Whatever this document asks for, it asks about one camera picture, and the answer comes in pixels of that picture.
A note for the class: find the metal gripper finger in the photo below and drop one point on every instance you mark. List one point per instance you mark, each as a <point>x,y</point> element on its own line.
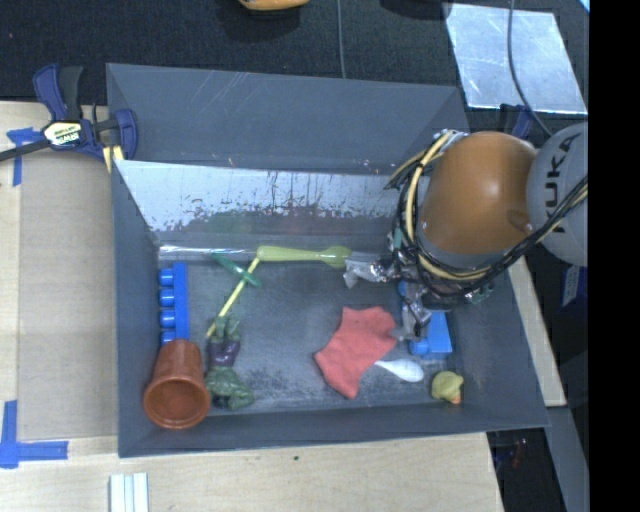
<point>361,264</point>
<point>351,280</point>

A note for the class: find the light green elongated plastic toy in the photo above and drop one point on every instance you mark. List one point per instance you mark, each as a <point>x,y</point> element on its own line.
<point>300,255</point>

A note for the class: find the grey metal bin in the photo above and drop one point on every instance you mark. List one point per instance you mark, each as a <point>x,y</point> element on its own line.
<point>300,325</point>

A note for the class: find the red cloth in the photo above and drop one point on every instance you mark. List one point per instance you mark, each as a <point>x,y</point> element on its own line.
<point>356,350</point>

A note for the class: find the short blue studded toy block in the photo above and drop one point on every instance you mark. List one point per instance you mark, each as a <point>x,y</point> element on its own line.
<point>441,335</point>

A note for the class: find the white plastic spoon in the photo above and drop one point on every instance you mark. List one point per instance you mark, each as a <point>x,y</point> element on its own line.
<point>405,370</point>

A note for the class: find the dark green translucent plastic piece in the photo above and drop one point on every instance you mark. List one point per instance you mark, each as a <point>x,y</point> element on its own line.
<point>240,270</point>

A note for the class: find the thin yellow stick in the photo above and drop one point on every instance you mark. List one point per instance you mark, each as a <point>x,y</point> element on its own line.
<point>235,299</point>

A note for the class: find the small yellow-green toy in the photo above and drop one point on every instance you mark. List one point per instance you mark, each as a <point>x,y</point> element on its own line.
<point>446,386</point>

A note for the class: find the green toy figure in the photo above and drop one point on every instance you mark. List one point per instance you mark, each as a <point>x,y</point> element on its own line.
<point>226,370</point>

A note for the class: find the long blue studded toy block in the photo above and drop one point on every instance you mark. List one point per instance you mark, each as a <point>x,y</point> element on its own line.
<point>179,300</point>

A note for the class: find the red-brown plastic cup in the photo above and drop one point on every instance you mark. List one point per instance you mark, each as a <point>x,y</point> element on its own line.
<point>176,385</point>

